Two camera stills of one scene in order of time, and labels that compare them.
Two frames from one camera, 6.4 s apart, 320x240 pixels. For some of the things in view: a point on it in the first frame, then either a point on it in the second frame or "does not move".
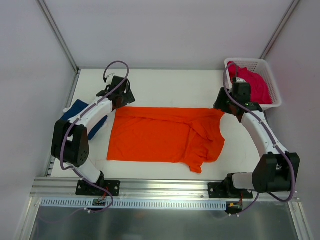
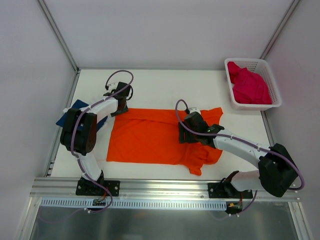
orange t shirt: [193, 135] does not move
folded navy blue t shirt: [76, 106] does not move
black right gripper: [222, 104] -> [183, 135]
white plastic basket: [260, 66] does not move
